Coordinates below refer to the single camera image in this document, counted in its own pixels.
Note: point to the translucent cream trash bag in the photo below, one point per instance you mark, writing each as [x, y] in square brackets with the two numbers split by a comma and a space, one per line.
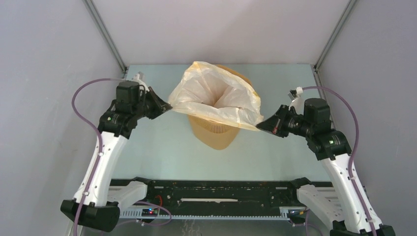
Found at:
[212, 93]

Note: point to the small circuit board with leds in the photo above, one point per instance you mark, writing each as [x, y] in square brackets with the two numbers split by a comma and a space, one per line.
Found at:
[150, 212]

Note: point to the aluminium corner frame post right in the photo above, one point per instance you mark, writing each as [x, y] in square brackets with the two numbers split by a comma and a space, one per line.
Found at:
[335, 33]

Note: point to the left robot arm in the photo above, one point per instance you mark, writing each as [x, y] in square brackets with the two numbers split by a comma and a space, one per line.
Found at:
[94, 205]

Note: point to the yellow plastic trash bin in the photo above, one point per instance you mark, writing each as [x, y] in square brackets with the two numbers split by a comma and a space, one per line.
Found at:
[215, 135]

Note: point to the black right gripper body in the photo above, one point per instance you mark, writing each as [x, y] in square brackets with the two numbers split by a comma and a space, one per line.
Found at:
[283, 131]

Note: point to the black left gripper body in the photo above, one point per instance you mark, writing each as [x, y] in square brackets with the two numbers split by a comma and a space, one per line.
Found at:
[151, 103]

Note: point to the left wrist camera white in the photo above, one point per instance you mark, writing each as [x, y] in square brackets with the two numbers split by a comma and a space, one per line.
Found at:
[139, 78]

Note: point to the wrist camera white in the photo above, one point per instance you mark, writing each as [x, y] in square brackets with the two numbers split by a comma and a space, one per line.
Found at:
[139, 78]
[297, 102]

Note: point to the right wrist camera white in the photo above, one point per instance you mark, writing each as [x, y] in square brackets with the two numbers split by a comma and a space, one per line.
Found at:
[297, 102]

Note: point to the aluminium corner frame post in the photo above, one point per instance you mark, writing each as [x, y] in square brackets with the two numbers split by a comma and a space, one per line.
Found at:
[335, 33]
[101, 26]

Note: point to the white slotted cable duct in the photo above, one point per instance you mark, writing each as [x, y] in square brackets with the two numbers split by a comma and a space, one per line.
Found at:
[283, 214]

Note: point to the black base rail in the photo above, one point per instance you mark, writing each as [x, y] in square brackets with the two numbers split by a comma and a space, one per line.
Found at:
[198, 197]

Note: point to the aluminium corner frame post left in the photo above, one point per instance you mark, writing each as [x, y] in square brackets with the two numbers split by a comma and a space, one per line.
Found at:
[101, 26]

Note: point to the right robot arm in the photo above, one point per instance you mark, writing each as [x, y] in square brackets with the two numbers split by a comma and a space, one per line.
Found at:
[355, 216]

